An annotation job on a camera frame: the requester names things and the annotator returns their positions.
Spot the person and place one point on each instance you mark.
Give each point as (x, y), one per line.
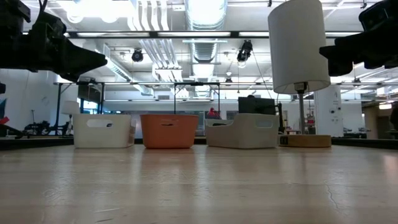
(213, 113)

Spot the black monitor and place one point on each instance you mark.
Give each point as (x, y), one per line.
(256, 105)

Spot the black ceiling spotlight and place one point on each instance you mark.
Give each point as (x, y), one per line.
(137, 56)
(244, 51)

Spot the white lamp with wooden base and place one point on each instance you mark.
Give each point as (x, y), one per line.
(297, 46)

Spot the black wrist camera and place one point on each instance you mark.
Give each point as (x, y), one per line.
(381, 14)
(14, 11)

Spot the white plastic bin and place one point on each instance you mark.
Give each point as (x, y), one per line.
(102, 135)

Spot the small white background lamp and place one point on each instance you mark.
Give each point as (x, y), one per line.
(70, 107)

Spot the grey plastic bin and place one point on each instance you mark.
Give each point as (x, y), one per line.
(242, 133)

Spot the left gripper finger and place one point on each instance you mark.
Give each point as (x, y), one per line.
(84, 63)

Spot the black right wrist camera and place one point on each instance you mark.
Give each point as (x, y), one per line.
(381, 14)

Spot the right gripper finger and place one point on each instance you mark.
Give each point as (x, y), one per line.
(342, 57)

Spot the black overhead frame beam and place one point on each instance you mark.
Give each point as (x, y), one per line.
(199, 34)

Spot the black background rig frame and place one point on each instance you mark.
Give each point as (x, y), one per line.
(140, 83)

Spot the white round column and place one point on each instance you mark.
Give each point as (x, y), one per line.
(328, 109)

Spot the orange plastic bin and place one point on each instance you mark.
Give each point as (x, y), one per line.
(168, 133)

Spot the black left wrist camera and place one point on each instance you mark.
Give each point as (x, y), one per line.
(14, 11)

